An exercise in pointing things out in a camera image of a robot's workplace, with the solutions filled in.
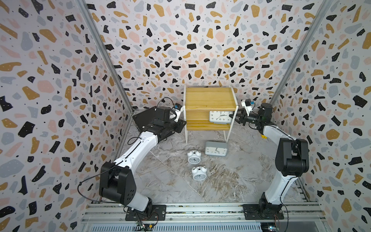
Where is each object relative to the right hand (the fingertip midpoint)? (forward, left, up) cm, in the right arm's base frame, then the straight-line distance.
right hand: (232, 114), depth 88 cm
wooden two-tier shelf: (-1, +20, +11) cm, 23 cm away
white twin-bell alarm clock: (-21, +23, -15) cm, 35 cm away
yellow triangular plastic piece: (-20, -12, +4) cm, 24 cm away
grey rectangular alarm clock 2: (-14, +10, -16) cm, 24 cm away
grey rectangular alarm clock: (0, +7, -2) cm, 7 cm away
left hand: (-7, +29, +2) cm, 30 cm away
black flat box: (+12, +65, -19) cm, 68 cm away
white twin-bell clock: (-31, +19, -15) cm, 40 cm away
